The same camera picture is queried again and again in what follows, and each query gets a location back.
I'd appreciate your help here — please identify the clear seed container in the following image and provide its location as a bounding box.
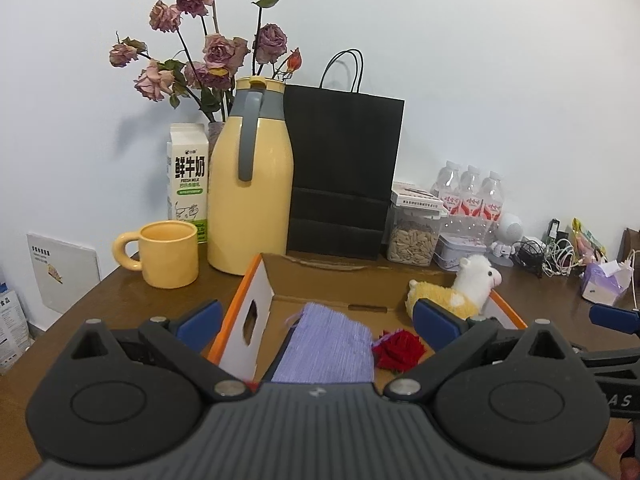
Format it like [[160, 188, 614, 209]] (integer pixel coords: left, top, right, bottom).
[[386, 181, 448, 267]]

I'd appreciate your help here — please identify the red orange cardboard box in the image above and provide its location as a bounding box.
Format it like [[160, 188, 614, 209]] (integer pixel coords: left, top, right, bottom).
[[207, 253, 528, 386]]

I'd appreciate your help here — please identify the white flat panel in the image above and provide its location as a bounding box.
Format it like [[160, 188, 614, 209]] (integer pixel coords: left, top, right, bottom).
[[26, 232, 101, 315]]

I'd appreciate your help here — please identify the thin white cable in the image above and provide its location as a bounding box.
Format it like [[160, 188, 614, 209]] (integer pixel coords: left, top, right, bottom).
[[620, 250, 640, 311]]

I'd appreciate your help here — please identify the yellow thermos jug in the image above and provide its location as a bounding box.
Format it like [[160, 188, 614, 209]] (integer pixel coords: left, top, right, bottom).
[[206, 76, 294, 276]]

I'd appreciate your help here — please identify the colourful snack packet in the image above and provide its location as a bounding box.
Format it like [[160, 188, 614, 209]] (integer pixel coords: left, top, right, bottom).
[[571, 218, 608, 263]]

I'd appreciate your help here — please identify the black paper bag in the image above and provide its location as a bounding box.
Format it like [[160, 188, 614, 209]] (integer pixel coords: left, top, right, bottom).
[[283, 50, 405, 261]]

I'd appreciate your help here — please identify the purple cloth pouch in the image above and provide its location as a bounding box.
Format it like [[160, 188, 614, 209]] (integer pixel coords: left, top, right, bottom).
[[270, 303, 376, 385]]

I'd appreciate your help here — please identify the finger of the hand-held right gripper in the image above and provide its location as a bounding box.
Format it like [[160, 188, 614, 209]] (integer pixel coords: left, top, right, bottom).
[[570, 344, 640, 377], [588, 304, 640, 336]]

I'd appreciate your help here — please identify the blue white box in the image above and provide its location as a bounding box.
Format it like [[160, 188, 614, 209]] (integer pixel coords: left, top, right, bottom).
[[0, 270, 31, 376]]

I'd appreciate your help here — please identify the yellow white alpaca plush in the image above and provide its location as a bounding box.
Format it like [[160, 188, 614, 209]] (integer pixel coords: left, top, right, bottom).
[[406, 254, 503, 322]]

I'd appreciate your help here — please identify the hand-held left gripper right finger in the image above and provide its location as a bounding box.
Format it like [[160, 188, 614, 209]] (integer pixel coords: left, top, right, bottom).
[[385, 298, 570, 403]]

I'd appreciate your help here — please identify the yellow ceramic mug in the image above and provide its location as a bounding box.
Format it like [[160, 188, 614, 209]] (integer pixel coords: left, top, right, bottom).
[[112, 220, 200, 289]]

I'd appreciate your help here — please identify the dried pink rose bouquet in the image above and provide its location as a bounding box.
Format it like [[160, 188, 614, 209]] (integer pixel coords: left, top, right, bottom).
[[109, 0, 303, 121]]

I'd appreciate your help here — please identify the purple tissue pack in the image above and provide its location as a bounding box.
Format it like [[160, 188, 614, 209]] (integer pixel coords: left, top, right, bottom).
[[581, 259, 633, 306]]

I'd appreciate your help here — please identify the white cable bundle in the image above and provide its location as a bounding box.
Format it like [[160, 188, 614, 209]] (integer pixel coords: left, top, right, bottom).
[[542, 239, 583, 277]]

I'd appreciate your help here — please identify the white milk carton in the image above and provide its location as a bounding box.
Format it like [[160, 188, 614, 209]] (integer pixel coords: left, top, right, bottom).
[[166, 123, 211, 245]]

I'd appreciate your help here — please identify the white robot figure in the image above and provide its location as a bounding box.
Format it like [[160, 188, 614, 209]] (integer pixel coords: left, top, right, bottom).
[[489, 213, 525, 264]]

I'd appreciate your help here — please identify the black power adapter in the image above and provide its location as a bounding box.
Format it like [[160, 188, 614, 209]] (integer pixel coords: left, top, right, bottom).
[[545, 218, 571, 246]]

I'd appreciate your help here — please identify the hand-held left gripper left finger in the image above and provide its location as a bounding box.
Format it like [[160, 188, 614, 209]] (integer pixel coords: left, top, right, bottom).
[[70, 300, 250, 402]]

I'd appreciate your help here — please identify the patterned metal tin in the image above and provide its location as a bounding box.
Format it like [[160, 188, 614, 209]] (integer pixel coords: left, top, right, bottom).
[[433, 232, 488, 272]]

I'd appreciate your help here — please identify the red ribbon bow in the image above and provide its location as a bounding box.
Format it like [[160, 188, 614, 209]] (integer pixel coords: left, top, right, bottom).
[[371, 329, 427, 373]]

